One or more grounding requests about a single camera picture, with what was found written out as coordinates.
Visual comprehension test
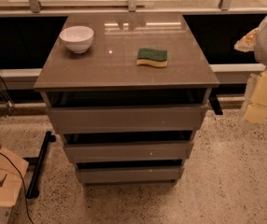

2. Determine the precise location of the black cable on floor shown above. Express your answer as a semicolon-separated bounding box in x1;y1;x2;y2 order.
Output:
0;138;35;224

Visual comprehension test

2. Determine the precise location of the grey drawer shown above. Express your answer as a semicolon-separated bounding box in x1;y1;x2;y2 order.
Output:
64;141;193;163
48;105;207;134
76;166;184;184

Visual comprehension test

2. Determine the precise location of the green and yellow sponge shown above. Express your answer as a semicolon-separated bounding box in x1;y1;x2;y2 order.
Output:
136;48;168;68

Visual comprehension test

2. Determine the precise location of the black metal stand leg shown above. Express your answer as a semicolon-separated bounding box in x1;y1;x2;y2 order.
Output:
25;131;56;199

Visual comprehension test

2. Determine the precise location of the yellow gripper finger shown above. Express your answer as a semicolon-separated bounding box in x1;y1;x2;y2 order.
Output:
243;70;267;125
234;28;258;52

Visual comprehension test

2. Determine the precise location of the grey top drawer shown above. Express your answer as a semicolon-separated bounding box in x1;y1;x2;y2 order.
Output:
48;105;207;134

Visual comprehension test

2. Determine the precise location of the grey middle drawer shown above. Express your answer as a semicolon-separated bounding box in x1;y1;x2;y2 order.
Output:
64;141;193;163

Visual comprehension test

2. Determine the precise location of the grey bottom drawer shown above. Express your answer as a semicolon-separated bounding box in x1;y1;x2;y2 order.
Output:
76;166;184;184

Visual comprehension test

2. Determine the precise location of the white ceramic bowl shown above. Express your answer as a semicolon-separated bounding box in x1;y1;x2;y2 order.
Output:
59;26;94;53

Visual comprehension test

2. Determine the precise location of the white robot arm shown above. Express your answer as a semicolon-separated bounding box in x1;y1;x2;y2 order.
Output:
234;15;267;129

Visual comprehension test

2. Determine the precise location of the grey drawer cabinet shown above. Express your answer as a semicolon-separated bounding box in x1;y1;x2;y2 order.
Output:
35;12;218;172

